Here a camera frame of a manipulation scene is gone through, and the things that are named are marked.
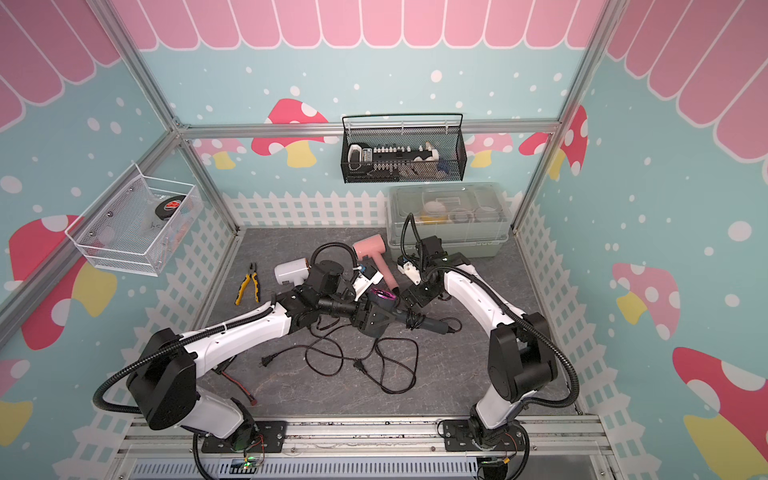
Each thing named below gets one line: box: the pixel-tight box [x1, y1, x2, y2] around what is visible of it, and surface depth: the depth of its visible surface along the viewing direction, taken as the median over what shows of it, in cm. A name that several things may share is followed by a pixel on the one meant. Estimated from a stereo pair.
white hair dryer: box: [274, 257, 311, 287], surface depth 102 cm
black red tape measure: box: [155, 195, 186, 220], surface depth 80 cm
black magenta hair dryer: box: [367, 288, 449, 335], surface depth 77 cm
